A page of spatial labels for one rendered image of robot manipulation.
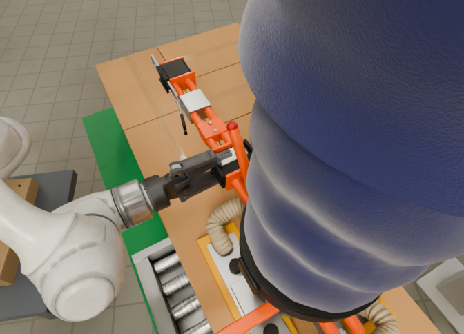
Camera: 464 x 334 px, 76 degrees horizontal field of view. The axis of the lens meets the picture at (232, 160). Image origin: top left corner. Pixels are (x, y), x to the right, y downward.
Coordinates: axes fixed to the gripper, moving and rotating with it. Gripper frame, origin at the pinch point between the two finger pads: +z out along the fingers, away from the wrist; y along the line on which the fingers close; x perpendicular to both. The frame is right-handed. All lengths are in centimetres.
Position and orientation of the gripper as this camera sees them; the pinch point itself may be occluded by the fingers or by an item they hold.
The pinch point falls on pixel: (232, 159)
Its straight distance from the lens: 68.9
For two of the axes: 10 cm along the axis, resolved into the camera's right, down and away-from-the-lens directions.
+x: 4.8, 7.2, -5.0
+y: -0.1, 5.8, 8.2
